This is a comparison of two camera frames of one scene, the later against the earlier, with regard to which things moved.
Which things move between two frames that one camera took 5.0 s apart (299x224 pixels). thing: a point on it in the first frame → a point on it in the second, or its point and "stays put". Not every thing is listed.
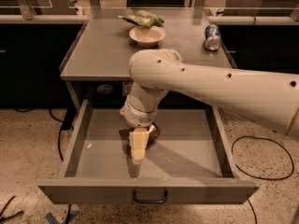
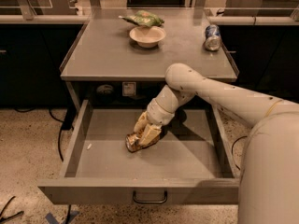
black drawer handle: [149, 201] stays put
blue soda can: [213, 37] stays put
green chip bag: [144, 19] stays put
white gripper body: [135, 117] → [158, 113]
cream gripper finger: [138, 139] → [149, 133]
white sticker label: [126, 88] stays put
